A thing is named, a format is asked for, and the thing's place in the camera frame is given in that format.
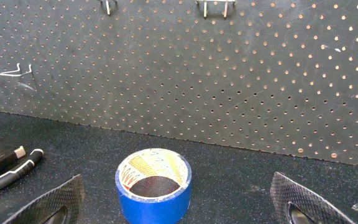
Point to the roll of blue tape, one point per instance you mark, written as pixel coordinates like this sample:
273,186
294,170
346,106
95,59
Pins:
154,208

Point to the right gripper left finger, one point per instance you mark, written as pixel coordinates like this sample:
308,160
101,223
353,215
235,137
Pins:
61,202

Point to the black and white pliers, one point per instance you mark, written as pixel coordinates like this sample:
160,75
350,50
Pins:
8,177

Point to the black pegboard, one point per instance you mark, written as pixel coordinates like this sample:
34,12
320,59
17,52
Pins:
197,77

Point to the metal hook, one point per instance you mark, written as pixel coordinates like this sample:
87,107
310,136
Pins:
107,7
14,74
205,6

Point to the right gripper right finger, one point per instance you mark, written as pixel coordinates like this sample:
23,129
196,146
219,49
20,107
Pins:
303,205

